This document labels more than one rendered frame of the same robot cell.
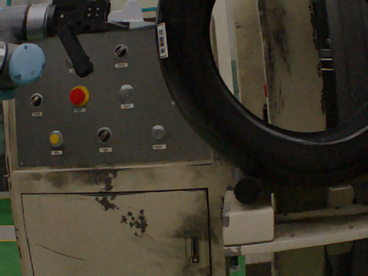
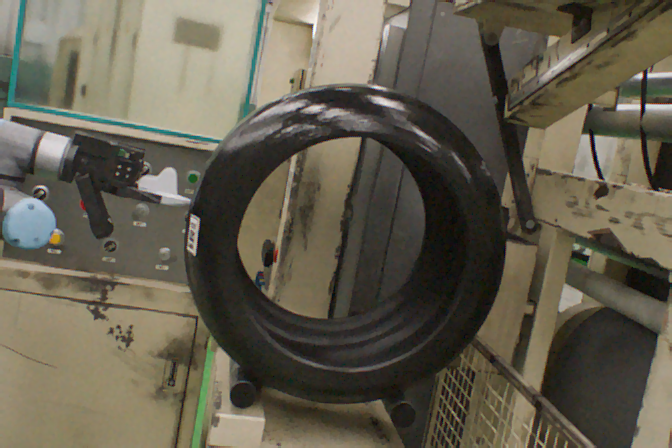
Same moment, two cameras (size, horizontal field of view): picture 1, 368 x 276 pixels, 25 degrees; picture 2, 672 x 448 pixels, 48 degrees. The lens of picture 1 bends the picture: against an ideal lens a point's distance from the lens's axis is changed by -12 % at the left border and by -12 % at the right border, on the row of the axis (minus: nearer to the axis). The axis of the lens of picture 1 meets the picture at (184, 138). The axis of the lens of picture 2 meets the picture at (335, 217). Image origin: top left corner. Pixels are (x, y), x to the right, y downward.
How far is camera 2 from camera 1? 44 cm
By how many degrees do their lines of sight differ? 14
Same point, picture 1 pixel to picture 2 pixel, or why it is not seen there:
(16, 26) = (19, 157)
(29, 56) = (33, 219)
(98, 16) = (127, 178)
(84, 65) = (103, 228)
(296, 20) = (329, 198)
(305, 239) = not seen: outside the picture
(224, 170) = not seen: hidden behind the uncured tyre
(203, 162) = not seen: hidden behind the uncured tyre
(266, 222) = (255, 431)
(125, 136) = (131, 251)
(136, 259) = (113, 373)
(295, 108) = (301, 284)
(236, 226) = (224, 428)
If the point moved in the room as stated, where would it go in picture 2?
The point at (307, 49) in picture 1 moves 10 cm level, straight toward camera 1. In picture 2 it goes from (330, 230) to (333, 238)
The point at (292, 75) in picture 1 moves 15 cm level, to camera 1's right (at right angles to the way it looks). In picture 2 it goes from (307, 252) to (373, 261)
